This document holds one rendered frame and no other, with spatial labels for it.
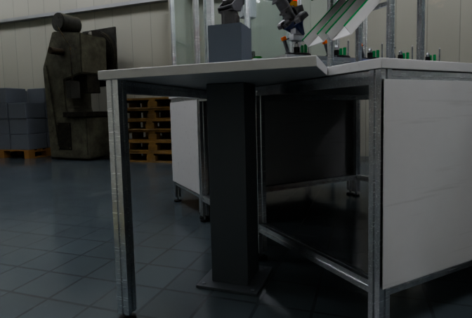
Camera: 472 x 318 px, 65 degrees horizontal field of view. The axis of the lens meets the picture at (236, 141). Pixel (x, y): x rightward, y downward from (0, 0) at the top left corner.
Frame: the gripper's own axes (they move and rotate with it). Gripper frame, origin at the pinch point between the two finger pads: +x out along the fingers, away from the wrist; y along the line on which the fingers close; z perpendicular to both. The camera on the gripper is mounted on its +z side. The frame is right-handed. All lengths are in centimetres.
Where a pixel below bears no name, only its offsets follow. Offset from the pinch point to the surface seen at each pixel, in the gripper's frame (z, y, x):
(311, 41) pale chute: -12.4, -20.7, 2.7
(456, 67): -11, -75, 26
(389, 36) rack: -6, -53, 11
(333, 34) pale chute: -13.1, -35.6, 2.1
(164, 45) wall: 115, 490, -12
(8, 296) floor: -171, 20, 9
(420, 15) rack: 12, -53, 15
